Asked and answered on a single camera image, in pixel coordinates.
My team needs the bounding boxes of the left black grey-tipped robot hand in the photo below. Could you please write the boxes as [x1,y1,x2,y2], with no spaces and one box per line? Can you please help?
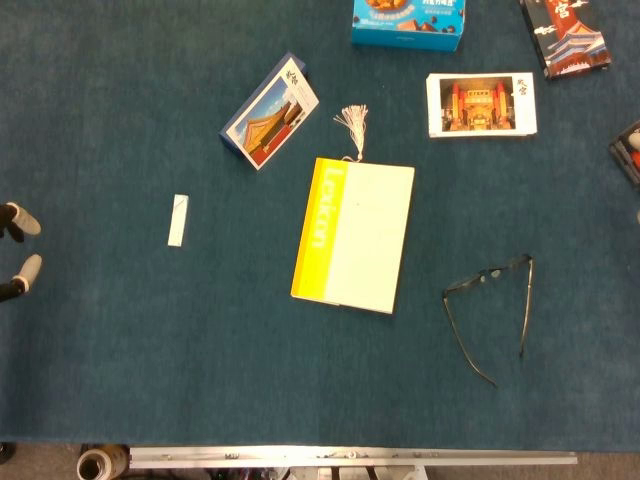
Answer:
[0,201,44,304]

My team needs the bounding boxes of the black-framed eyeglasses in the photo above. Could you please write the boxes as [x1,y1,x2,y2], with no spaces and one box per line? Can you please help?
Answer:
[441,253,535,389]

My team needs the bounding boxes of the small white eraser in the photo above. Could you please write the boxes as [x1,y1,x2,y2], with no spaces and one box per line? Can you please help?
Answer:
[167,193,190,248]

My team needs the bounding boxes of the blue felt table cloth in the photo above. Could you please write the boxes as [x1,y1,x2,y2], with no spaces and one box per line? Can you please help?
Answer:
[0,0,640,446]

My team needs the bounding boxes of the dark blue card box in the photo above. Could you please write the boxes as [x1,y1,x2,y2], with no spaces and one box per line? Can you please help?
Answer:
[219,51,308,156]

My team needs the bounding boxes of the brown tape roll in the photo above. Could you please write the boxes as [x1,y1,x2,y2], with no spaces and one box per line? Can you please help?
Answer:
[76,446,129,480]

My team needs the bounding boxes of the palace roof postcard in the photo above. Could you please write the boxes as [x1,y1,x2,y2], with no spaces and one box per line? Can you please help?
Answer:
[224,57,320,172]

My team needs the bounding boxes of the yellow and white notebook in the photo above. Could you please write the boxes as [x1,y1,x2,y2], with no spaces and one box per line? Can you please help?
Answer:
[290,157,416,315]

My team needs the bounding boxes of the white bookmark tassel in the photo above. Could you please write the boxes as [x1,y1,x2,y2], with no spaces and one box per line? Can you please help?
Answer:
[333,104,370,163]

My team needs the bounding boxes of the blue cookie box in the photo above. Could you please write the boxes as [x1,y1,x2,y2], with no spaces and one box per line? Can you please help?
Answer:
[350,0,467,53]

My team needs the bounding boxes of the red gate postcard stack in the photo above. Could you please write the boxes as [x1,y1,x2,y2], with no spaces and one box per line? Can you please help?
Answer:
[425,72,538,140]

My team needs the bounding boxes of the dark palace print box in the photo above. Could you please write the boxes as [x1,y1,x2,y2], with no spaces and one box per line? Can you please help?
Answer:
[518,0,613,81]

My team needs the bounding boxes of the aluminium table edge rail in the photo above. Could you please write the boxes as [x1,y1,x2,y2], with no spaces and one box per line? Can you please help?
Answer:
[128,446,579,470]

